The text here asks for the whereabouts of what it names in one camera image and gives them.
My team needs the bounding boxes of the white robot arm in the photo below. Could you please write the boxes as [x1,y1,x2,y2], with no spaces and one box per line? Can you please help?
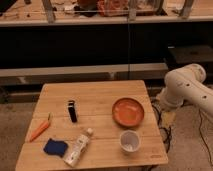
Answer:
[158,64,213,117]

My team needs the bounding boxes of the black upright eraser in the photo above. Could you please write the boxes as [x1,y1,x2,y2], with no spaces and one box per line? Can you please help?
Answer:
[68,100,77,123]

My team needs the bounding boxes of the orange round plate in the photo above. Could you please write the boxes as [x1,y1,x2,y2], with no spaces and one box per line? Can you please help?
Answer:
[112,98,144,127]

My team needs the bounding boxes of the clear plastic cup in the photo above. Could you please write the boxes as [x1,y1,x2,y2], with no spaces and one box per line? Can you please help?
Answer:
[119,130,140,154]

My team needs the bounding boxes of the orange toy carrot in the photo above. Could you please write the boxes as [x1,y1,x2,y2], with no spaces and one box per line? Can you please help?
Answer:
[29,115,51,142]

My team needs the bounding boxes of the orange clutter on shelf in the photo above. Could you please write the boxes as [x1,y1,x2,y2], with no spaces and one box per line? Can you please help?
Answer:
[77,0,128,16]

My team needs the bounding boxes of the white plastic bottle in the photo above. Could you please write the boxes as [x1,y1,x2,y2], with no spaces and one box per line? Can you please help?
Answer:
[64,128,93,167]

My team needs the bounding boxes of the blue sponge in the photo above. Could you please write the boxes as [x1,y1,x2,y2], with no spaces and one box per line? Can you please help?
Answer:
[43,138,68,157]

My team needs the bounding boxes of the black box on shelf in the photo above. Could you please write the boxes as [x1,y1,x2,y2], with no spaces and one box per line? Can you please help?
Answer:
[165,45,213,70]

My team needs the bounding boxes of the black floor cables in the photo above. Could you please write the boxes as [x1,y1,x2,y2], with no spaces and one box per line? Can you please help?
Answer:
[150,98,174,154]

